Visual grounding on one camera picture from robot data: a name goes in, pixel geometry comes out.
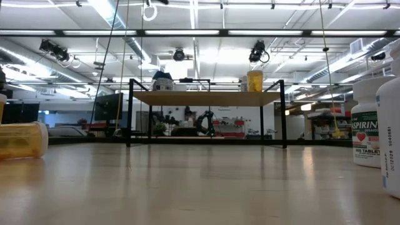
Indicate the black computer monitor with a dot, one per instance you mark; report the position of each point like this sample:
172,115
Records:
107,106

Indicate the background workbench with items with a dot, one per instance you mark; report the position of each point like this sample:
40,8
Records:
72,131

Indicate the small black ceiling camera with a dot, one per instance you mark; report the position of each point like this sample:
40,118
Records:
378,56

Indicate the background black robot arm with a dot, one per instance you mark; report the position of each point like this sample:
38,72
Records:
203,120

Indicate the small green background plant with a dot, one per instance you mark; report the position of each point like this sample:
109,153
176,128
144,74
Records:
160,128

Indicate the round black ceiling camera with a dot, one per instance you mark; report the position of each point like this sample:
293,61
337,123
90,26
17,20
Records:
179,54

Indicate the black background cabinet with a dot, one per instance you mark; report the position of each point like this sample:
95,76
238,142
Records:
22,112

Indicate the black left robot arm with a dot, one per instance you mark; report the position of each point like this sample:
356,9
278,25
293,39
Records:
2,79

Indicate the wooden shelf black metal frame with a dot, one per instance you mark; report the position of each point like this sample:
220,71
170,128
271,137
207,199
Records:
203,98

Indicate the white bottle blue-edged label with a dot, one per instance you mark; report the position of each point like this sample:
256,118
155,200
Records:
390,131

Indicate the black overhead beam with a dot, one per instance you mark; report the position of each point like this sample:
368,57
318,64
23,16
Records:
140,32

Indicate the black ceiling camera cluster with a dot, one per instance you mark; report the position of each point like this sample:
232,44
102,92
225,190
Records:
54,50

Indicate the white aspirin bottle green label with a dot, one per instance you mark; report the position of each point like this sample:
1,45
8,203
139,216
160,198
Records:
364,134

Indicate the clear jar blue cap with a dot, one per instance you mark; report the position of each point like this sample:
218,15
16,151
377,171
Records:
162,84

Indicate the red storage rack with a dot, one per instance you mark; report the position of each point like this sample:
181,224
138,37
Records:
229,126

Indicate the background storage shelves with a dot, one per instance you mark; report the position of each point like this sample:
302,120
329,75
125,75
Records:
328,125

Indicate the black table frame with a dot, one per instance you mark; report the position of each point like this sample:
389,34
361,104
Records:
243,142

